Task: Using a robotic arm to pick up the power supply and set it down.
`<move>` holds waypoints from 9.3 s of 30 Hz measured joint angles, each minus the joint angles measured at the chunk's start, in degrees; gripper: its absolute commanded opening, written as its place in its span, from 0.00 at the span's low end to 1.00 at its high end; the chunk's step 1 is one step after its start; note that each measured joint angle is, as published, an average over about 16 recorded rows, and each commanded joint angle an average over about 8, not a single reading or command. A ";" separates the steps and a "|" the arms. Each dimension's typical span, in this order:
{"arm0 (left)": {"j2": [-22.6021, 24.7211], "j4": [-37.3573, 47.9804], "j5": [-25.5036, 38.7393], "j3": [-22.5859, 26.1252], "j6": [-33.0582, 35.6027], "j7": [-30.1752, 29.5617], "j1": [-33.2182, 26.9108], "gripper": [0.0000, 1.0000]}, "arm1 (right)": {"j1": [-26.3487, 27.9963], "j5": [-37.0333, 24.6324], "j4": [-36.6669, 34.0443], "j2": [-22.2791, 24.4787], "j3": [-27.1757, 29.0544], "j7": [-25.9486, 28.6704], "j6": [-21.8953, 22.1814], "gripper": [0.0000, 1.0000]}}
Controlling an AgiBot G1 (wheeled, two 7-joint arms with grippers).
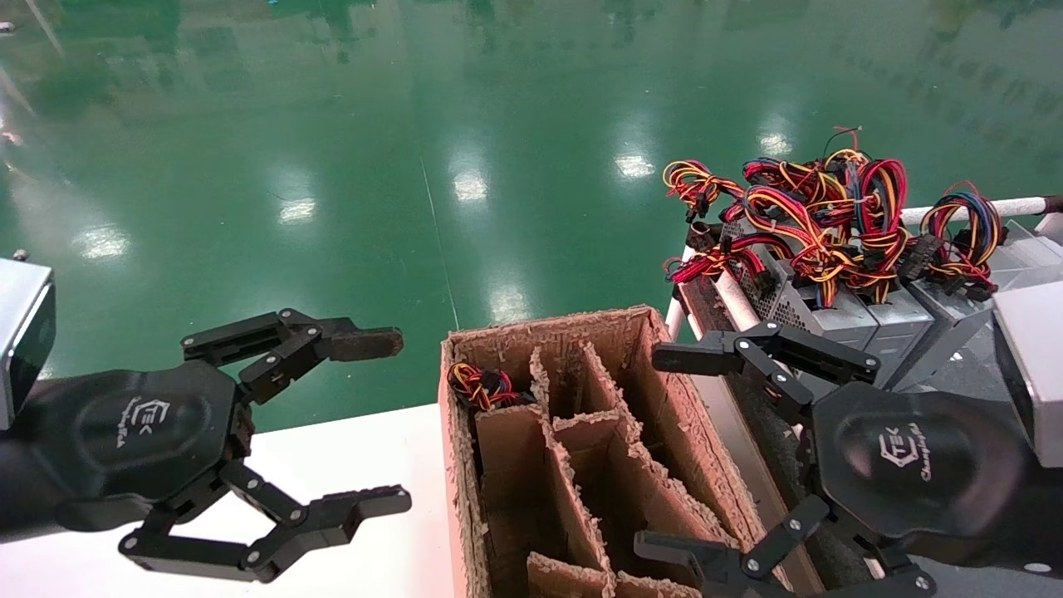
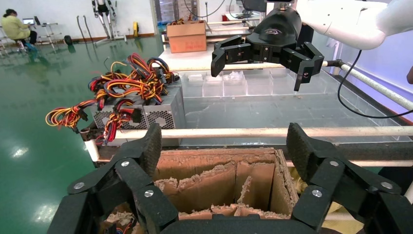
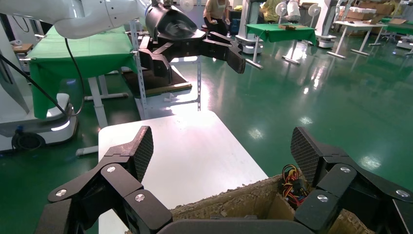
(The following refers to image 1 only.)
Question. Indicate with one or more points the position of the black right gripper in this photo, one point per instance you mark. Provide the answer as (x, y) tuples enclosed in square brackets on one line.
[(913, 465)]

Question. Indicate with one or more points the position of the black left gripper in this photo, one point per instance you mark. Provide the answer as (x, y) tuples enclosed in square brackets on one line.
[(141, 432)]

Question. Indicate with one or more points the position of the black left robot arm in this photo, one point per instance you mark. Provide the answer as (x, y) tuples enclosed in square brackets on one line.
[(15, 490)]

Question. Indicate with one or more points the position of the brown cardboard box with dividers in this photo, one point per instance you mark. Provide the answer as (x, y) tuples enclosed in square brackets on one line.
[(664, 465)]

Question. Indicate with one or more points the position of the grey metal power supply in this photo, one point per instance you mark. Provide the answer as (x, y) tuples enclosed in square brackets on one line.
[(901, 320), (947, 324)]

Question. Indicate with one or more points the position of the dark grey conveyor belt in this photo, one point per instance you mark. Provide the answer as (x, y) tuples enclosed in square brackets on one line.
[(967, 378)]

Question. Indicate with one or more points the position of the light grey metal case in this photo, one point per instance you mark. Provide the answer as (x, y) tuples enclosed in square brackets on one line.
[(1030, 257)]

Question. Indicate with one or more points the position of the white pipe with brown end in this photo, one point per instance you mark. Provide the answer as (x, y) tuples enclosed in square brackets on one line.
[(1021, 205)]

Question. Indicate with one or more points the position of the short white frame pipe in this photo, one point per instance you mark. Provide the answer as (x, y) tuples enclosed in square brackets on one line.
[(674, 320)]

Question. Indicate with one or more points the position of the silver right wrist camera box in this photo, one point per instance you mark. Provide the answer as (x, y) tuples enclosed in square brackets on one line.
[(1038, 374)]

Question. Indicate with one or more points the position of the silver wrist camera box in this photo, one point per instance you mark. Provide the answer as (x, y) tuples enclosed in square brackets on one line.
[(1038, 374), (21, 332)]

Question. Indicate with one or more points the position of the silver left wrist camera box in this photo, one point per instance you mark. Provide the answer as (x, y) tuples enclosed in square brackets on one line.
[(21, 332)]

